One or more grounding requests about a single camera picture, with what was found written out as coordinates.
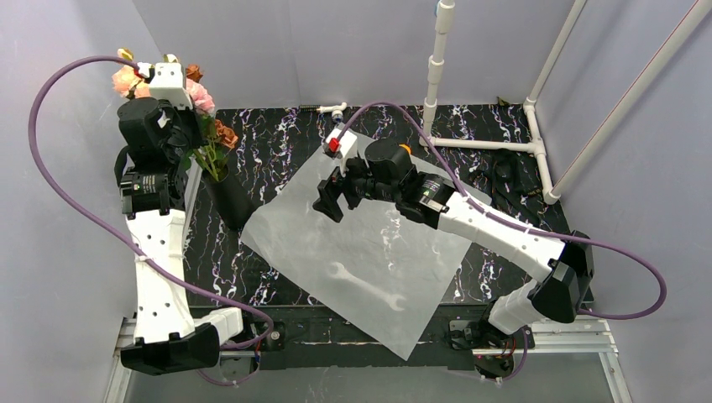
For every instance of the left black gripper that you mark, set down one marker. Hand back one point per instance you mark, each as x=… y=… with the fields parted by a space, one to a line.
x=185 y=128

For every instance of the small pink flower stems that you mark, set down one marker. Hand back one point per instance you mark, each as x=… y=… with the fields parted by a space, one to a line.
x=200 y=97

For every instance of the white wrapping paper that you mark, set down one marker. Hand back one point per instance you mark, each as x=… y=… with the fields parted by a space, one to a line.
x=287 y=248

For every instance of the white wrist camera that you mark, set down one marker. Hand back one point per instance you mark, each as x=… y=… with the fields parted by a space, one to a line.
x=167 y=81
x=342 y=147

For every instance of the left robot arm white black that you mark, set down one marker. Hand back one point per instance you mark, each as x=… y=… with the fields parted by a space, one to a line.
x=166 y=339

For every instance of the dark orange flower stems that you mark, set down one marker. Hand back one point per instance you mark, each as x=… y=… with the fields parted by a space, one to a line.
x=212 y=157

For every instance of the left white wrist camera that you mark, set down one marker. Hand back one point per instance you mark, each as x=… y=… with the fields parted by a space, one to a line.
x=167 y=81

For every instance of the silver open-end wrench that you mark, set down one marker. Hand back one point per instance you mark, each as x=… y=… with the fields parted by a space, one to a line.
x=340 y=272

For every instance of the white pvc pipe frame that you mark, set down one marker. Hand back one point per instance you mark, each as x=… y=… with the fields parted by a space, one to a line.
x=603 y=61

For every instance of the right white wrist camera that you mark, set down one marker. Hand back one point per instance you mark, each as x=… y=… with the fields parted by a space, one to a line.
x=342 y=147

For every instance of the small white pipe fitting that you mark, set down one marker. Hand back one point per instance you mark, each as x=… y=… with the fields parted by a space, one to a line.
x=335 y=111

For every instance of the pink orange flower bunch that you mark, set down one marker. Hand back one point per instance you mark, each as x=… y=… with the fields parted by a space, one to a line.
x=128 y=84

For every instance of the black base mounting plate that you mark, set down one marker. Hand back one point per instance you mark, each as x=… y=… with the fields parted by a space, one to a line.
x=316 y=336

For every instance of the black cylindrical vase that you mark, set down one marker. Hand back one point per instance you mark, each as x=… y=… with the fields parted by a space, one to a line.
x=232 y=202

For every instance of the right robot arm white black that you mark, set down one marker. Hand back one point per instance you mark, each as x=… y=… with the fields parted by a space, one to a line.
x=560 y=271

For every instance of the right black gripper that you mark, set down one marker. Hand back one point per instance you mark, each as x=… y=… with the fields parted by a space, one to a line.
x=345 y=187

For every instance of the aluminium frame rail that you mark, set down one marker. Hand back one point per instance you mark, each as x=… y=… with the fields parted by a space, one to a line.
x=211 y=260

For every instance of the black ribbon gold lettering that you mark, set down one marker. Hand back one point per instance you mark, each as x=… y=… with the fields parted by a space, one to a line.
x=505 y=185

